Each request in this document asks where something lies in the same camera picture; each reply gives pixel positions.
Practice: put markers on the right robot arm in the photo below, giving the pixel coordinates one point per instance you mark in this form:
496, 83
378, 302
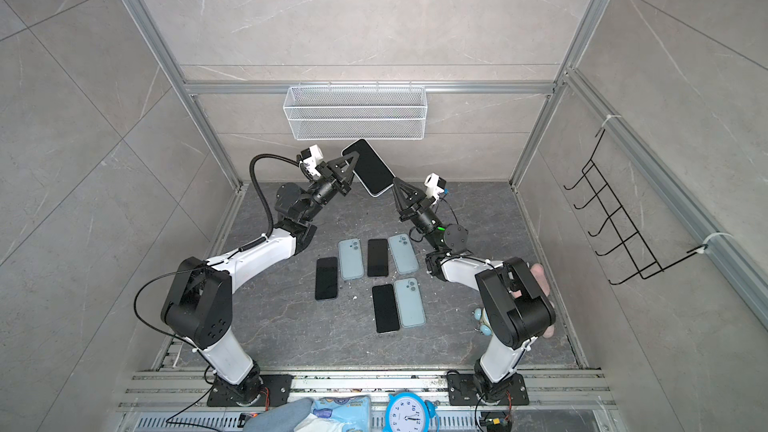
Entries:
515, 302

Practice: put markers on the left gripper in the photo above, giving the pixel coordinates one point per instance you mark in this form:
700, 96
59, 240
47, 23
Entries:
329, 180

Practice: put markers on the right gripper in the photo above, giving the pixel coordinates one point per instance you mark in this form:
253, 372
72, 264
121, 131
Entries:
421, 211

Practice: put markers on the black phone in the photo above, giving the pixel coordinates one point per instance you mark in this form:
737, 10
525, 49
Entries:
326, 279
370, 169
377, 258

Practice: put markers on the grey-blue cloth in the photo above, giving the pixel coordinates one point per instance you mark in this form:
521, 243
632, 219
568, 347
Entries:
284, 418

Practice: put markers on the aluminium rail front frame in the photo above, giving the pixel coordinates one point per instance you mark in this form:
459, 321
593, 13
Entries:
560, 399

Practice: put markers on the white wire mesh basket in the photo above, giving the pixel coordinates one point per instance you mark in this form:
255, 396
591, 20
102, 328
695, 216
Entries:
336, 112

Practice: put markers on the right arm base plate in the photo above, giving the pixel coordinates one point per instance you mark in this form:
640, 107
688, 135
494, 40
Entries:
475, 388

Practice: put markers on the small blue white cup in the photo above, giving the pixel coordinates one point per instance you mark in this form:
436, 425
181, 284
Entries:
484, 327

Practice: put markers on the blue wet wipes pack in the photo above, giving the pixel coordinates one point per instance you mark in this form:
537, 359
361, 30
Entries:
348, 414

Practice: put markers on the grey-green phone case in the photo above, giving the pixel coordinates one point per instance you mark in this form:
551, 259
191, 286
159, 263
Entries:
409, 303

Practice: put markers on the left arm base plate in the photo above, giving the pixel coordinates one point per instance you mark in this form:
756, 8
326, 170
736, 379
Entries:
270, 392

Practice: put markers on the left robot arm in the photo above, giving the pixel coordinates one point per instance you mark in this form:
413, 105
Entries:
199, 305

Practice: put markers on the black wire hook rack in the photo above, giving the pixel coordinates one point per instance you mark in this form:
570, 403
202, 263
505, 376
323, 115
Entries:
630, 240

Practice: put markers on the pink pig plush toy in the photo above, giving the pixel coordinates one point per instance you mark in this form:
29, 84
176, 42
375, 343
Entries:
539, 275

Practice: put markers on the blue alarm clock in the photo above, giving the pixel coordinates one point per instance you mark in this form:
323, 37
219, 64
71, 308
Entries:
407, 412

